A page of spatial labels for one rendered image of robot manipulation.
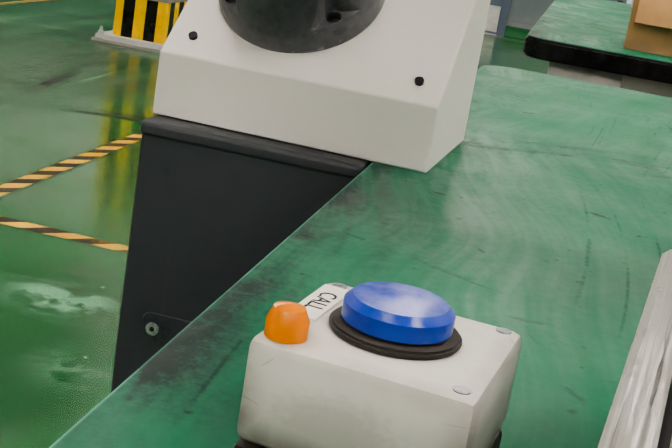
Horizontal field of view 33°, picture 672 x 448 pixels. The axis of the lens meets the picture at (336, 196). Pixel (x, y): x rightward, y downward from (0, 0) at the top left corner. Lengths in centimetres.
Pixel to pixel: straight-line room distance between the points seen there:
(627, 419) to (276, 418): 13
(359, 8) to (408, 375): 64
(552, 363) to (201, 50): 52
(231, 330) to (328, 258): 15
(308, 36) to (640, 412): 70
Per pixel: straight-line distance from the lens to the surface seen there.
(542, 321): 65
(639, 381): 35
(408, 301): 40
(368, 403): 38
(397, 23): 101
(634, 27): 262
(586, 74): 258
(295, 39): 98
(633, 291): 74
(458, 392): 37
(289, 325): 38
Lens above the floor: 98
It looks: 14 degrees down
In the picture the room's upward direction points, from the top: 9 degrees clockwise
